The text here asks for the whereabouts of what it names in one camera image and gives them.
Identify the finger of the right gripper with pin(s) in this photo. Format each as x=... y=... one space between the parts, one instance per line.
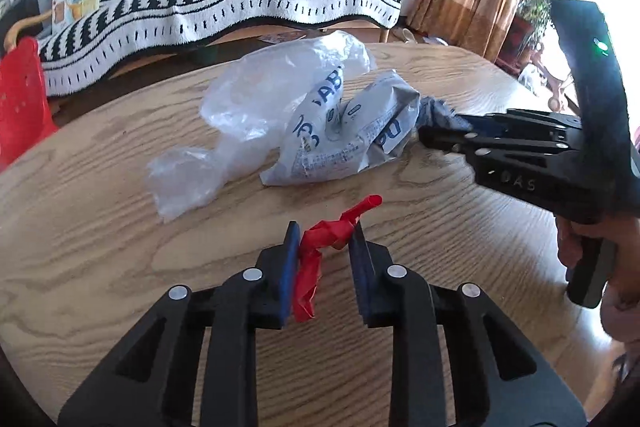
x=448 y=140
x=514 y=117

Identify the clear plastic bag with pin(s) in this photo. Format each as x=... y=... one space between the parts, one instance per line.
x=249 y=105

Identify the red plastic stool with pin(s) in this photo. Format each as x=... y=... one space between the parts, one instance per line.
x=25 y=116

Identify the white blue wrapper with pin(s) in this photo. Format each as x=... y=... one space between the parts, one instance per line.
x=329 y=138

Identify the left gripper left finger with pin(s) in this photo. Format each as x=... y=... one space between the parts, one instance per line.
x=273 y=302

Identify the red wrapper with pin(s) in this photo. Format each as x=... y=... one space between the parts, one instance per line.
x=324 y=234

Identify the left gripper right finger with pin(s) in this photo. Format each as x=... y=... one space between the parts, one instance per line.
x=369 y=262

